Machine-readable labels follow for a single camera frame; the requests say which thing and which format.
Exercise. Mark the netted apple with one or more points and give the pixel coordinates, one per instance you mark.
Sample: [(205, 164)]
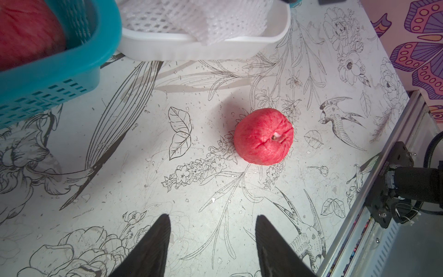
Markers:
[(264, 137)]

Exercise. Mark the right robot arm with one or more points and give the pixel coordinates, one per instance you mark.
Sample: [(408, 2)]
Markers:
[(414, 186)]

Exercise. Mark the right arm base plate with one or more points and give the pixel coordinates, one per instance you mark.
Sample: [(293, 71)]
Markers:
[(380, 197)]

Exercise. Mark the left teal plastic basket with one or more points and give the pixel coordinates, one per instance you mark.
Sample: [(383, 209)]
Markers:
[(93, 31)]

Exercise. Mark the aluminium front rail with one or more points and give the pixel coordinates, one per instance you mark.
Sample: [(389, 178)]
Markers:
[(394, 228)]

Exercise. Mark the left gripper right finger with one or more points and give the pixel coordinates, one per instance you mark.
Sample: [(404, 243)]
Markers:
[(276, 258)]

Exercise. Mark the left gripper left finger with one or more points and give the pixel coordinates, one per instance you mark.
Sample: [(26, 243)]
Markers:
[(148, 258)]

